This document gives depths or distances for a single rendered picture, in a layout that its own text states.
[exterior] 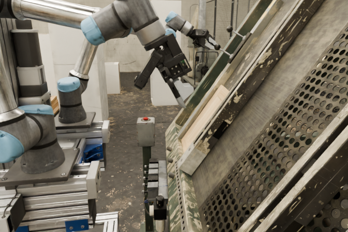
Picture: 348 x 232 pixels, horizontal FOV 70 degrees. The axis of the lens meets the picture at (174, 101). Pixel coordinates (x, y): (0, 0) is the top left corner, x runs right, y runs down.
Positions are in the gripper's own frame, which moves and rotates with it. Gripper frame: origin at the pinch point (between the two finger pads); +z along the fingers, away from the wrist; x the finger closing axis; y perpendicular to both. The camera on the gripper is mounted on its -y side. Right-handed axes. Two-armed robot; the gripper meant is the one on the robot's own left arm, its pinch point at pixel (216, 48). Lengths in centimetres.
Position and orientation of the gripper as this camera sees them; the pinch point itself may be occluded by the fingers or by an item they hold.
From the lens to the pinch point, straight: 156.9
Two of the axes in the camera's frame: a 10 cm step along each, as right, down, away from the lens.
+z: 8.3, 5.2, 2.0
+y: -2.5, 0.3, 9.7
